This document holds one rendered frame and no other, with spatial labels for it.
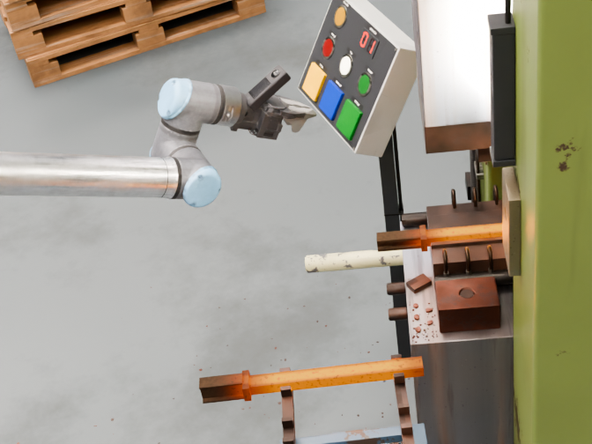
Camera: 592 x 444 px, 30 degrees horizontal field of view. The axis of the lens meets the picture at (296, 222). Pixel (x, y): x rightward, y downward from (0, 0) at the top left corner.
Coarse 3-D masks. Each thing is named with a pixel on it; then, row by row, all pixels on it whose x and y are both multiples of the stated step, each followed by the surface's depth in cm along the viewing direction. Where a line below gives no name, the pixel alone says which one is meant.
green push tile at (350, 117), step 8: (344, 104) 265; (352, 104) 263; (344, 112) 265; (352, 112) 262; (360, 112) 260; (344, 120) 265; (352, 120) 262; (344, 128) 264; (352, 128) 261; (352, 136) 262
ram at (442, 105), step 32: (416, 0) 183; (448, 0) 180; (480, 0) 180; (512, 0) 180; (416, 32) 199; (448, 32) 184; (480, 32) 184; (448, 64) 188; (480, 64) 188; (448, 96) 192; (480, 96) 192
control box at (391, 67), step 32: (352, 0) 270; (320, 32) 278; (352, 32) 266; (384, 32) 256; (320, 64) 277; (352, 64) 265; (384, 64) 254; (416, 64) 254; (320, 96) 276; (352, 96) 264; (384, 96) 255; (384, 128) 261
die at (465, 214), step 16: (432, 208) 239; (448, 208) 239; (464, 208) 238; (480, 208) 237; (496, 208) 236; (432, 224) 234; (448, 224) 233; (464, 224) 232; (480, 224) 230; (448, 240) 227; (464, 240) 227; (480, 240) 226; (496, 240) 226; (432, 256) 226; (448, 256) 225; (464, 256) 224; (480, 256) 224; (496, 256) 223; (464, 272) 225
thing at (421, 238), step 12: (420, 228) 229; (444, 228) 229; (456, 228) 229; (468, 228) 228; (480, 228) 228; (492, 228) 227; (384, 240) 228; (396, 240) 228; (408, 240) 229; (420, 240) 229; (432, 240) 228; (444, 240) 228
